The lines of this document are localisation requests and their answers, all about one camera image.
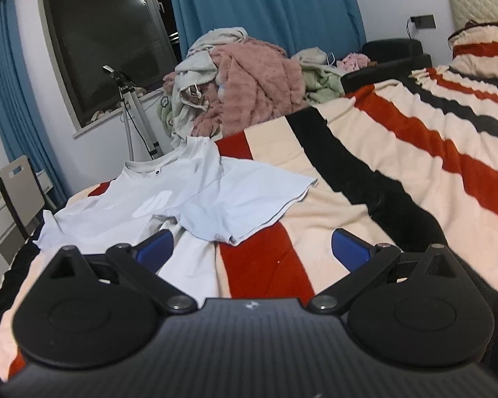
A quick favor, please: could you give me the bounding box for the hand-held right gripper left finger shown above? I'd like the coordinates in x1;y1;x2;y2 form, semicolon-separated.
45;229;198;315

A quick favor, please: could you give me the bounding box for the narrow blue curtain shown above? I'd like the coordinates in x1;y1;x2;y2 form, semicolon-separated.
0;0;69;212

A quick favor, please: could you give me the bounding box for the grey beige garment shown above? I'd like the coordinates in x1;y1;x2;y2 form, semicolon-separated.
164;27;250;150

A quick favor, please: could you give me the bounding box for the striped pillow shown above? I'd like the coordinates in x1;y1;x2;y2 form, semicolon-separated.
447;21;498;79

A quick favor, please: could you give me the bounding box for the dark window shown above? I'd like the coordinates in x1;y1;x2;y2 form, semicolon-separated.
35;0;179;129

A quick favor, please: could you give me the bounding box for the light green garment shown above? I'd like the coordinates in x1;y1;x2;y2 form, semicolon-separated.
292;47;345;104

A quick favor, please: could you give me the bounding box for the beige chair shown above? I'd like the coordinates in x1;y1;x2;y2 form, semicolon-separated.
0;155;54;239

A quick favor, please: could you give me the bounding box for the black armchair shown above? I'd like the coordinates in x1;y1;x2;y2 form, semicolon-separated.
340;38;433;94

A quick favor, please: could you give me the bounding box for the wide blue curtain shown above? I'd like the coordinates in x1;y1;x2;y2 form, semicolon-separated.
164;0;368;61

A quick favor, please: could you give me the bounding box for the pink fluffy blanket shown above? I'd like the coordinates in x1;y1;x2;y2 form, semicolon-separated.
193;37;312;139

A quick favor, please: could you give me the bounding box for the small beige cloth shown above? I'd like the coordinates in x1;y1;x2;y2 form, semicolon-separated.
85;110;114;126

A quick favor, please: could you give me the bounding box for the silver tripod with camera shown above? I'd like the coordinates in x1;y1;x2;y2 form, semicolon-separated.
102;65;162;160

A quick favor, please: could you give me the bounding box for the white t-shirt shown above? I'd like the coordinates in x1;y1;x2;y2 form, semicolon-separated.
33;136;318;299

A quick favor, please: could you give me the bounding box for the small pink cloth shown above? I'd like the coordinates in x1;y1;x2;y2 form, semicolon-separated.
336;52;370;73

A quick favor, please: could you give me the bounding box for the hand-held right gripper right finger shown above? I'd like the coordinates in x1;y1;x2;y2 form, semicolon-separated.
307;228;458;315

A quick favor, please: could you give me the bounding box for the wall socket with charger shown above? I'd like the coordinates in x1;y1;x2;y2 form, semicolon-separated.
407;14;436;39

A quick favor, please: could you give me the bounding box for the pale green printed garment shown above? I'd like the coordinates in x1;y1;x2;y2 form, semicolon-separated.
155;91;176;138

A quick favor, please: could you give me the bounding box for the red black cream striped blanket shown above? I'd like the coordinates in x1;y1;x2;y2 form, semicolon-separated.
0;64;498;382

